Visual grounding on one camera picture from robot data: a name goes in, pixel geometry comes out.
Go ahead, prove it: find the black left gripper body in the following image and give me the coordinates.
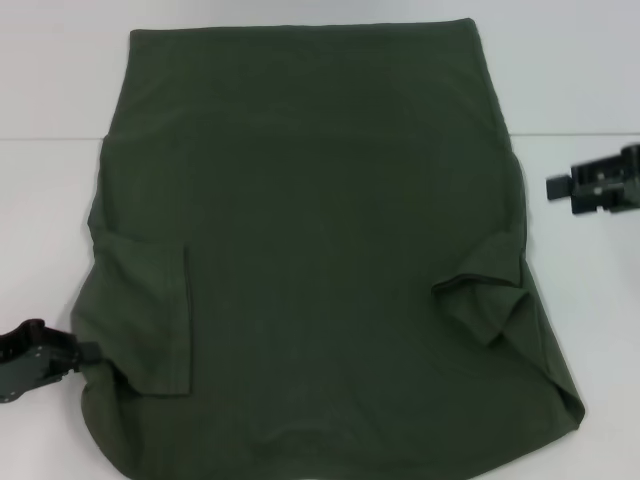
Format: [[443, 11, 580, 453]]
[[0, 319, 47, 404]]

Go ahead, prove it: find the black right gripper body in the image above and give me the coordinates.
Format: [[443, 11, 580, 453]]
[[619, 143, 640, 211]]

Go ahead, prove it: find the dark green shirt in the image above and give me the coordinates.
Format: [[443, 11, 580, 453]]
[[69, 17, 586, 480]]

